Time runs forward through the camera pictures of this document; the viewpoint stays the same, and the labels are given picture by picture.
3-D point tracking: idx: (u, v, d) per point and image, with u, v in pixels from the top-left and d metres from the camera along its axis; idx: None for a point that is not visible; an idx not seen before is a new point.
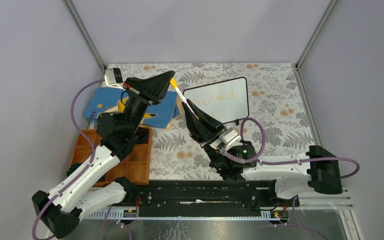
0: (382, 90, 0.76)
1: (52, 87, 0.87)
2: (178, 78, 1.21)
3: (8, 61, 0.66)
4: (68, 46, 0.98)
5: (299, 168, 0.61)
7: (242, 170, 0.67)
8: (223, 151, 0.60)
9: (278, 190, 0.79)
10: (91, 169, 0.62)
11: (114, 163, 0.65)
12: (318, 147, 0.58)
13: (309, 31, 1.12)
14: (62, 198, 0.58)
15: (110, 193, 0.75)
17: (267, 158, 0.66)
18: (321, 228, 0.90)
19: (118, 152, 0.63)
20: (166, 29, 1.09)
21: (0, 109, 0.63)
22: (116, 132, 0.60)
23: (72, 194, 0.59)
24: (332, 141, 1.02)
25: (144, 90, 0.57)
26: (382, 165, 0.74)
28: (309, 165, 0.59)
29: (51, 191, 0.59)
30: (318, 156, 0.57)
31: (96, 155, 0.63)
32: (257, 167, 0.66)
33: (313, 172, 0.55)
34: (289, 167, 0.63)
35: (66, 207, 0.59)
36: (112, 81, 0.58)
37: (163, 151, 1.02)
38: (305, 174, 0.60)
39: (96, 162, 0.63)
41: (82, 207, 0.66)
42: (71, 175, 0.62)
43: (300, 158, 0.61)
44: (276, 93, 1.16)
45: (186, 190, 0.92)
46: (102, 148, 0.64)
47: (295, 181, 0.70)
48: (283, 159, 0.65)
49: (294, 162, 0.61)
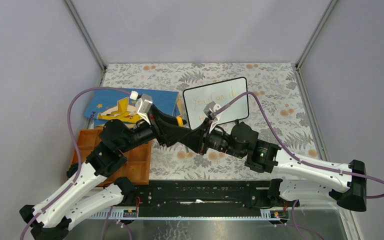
0: (382, 90, 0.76)
1: (52, 87, 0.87)
2: (178, 78, 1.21)
3: (8, 61, 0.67)
4: (68, 46, 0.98)
5: (339, 178, 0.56)
7: (277, 163, 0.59)
8: (215, 115, 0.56)
9: (283, 190, 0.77)
10: (75, 187, 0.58)
11: (101, 180, 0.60)
12: (362, 165, 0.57)
13: (309, 30, 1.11)
14: (45, 216, 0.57)
15: (105, 198, 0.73)
17: (307, 159, 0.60)
18: (320, 229, 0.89)
19: (101, 172, 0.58)
20: (167, 28, 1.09)
21: (0, 109, 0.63)
22: (118, 142, 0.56)
23: (54, 212, 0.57)
24: (332, 141, 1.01)
25: (164, 135, 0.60)
26: (383, 165, 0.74)
28: (351, 178, 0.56)
29: (37, 206, 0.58)
30: (360, 172, 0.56)
31: (80, 174, 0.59)
32: (293, 165, 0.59)
33: (353, 185, 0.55)
34: (329, 174, 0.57)
35: (50, 224, 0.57)
36: (143, 111, 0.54)
37: (163, 151, 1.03)
38: (343, 185, 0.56)
39: (80, 181, 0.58)
41: (71, 217, 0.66)
42: (56, 190, 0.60)
43: (343, 169, 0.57)
44: (276, 93, 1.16)
45: (186, 190, 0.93)
46: (88, 165, 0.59)
47: (313, 186, 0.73)
48: (324, 165, 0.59)
49: (336, 171, 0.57)
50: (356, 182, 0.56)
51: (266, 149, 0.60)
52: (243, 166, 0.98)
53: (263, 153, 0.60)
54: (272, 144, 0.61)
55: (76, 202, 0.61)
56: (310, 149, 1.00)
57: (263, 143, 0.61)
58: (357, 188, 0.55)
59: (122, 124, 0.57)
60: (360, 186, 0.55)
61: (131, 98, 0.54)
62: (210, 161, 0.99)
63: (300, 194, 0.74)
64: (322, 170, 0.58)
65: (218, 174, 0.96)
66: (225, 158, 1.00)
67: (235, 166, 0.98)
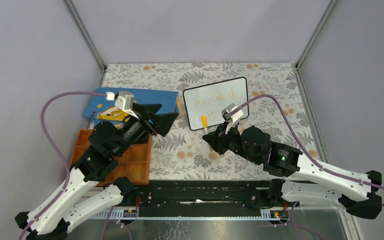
0: (382, 90, 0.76)
1: (52, 88, 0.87)
2: (178, 78, 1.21)
3: (8, 61, 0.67)
4: (68, 46, 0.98)
5: (359, 188, 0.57)
7: (299, 168, 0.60)
8: (228, 115, 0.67)
9: (287, 192, 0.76)
10: (65, 194, 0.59)
11: (92, 185, 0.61)
12: (381, 176, 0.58)
13: (309, 30, 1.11)
14: (38, 223, 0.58)
15: (105, 199, 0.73)
17: (328, 166, 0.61)
18: (320, 230, 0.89)
19: (91, 177, 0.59)
20: (167, 28, 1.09)
21: (0, 109, 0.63)
22: (109, 145, 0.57)
23: (47, 219, 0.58)
24: (333, 141, 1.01)
25: (157, 127, 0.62)
26: None
28: (371, 188, 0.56)
29: (30, 213, 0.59)
30: (378, 182, 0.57)
31: (70, 180, 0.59)
32: (315, 171, 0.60)
33: (373, 195, 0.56)
34: (349, 183, 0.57)
35: (44, 230, 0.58)
36: (128, 107, 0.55)
37: (163, 151, 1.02)
38: (363, 195, 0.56)
39: (70, 187, 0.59)
41: (70, 220, 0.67)
42: (48, 197, 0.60)
43: (364, 179, 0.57)
44: (276, 93, 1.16)
45: (186, 190, 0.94)
46: (77, 171, 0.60)
47: (320, 191, 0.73)
48: (343, 173, 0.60)
49: (357, 181, 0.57)
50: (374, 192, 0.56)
51: (286, 152, 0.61)
52: (243, 166, 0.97)
53: (284, 157, 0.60)
54: (292, 148, 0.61)
55: (69, 207, 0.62)
56: (310, 149, 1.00)
57: (282, 146, 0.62)
58: (376, 198, 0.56)
59: (111, 127, 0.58)
60: (378, 197, 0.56)
61: (109, 99, 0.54)
62: (211, 161, 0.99)
63: (302, 196, 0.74)
64: (343, 178, 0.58)
65: (218, 174, 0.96)
66: (225, 158, 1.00)
67: (235, 166, 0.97)
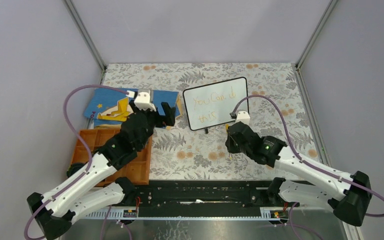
0: (382, 90, 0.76)
1: (52, 88, 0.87)
2: (178, 78, 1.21)
3: (8, 62, 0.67)
4: (68, 46, 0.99)
5: (337, 184, 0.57)
7: (279, 157, 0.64)
8: None
9: (283, 189, 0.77)
10: (87, 177, 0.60)
11: (111, 172, 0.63)
12: (366, 178, 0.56)
13: (309, 31, 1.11)
14: (55, 203, 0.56)
15: (108, 195, 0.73)
17: (310, 161, 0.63)
18: (320, 230, 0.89)
19: (114, 163, 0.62)
20: (167, 29, 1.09)
21: (0, 109, 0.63)
22: (138, 133, 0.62)
23: (65, 199, 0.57)
24: (333, 141, 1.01)
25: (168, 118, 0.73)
26: None
28: (349, 186, 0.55)
29: (45, 194, 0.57)
30: (361, 183, 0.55)
31: (93, 164, 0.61)
32: (294, 162, 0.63)
33: (349, 193, 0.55)
34: (327, 178, 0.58)
35: (58, 212, 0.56)
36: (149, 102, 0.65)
37: (163, 151, 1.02)
38: (339, 191, 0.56)
39: (93, 170, 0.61)
41: (75, 211, 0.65)
42: (67, 179, 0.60)
43: (344, 176, 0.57)
44: (276, 93, 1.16)
45: (186, 190, 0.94)
46: (100, 157, 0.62)
47: (314, 191, 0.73)
48: (324, 168, 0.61)
49: (335, 177, 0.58)
50: (353, 191, 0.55)
51: (272, 143, 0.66)
52: (243, 166, 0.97)
53: (269, 146, 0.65)
54: (279, 140, 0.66)
55: (84, 193, 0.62)
56: (310, 149, 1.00)
57: (270, 138, 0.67)
58: (353, 197, 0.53)
59: (138, 118, 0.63)
60: (357, 196, 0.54)
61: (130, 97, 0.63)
62: (211, 161, 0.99)
63: (300, 196, 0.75)
64: (321, 173, 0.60)
65: (218, 174, 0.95)
66: (225, 158, 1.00)
67: (235, 166, 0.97)
